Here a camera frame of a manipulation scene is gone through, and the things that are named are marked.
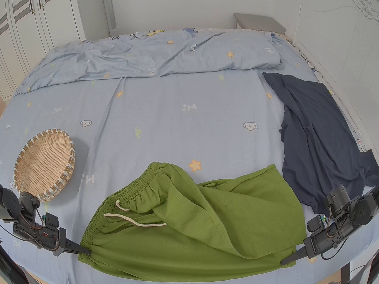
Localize bed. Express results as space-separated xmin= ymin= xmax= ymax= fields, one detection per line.
xmin=0 ymin=0 xmax=379 ymax=284

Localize pale blue quilt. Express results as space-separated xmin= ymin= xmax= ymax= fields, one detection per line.
xmin=13 ymin=28 xmax=286 ymax=95

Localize green shorts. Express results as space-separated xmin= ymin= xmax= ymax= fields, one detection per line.
xmin=78 ymin=162 xmax=307 ymax=284

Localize dark blue garment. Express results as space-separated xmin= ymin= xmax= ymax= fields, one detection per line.
xmin=262 ymin=72 xmax=379 ymax=215

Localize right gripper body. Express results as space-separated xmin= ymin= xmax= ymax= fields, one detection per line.
xmin=303 ymin=225 xmax=341 ymax=260

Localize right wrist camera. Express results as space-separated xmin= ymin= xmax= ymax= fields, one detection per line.
xmin=307 ymin=215 xmax=325 ymax=233

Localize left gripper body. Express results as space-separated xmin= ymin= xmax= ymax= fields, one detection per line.
xmin=28 ymin=228 xmax=68 ymax=257

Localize black cable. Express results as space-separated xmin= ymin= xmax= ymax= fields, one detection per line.
xmin=321 ymin=247 xmax=341 ymax=260

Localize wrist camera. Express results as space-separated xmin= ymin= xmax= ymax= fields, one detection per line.
xmin=44 ymin=213 xmax=60 ymax=230
xmin=307 ymin=215 xmax=325 ymax=233

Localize white cord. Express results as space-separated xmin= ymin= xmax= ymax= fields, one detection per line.
xmin=292 ymin=0 xmax=304 ymax=45

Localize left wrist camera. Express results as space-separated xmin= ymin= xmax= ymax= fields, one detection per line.
xmin=44 ymin=213 xmax=60 ymax=230

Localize round woven basket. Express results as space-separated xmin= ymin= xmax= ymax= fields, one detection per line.
xmin=13 ymin=128 xmax=76 ymax=203

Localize white wardrobe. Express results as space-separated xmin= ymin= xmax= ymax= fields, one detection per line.
xmin=0 ymin=0 xmax=102 ymax=100

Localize grey bedside table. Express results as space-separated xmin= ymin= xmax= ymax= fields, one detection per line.
xmin=233 ymin=13 xmax=287 ymax=33

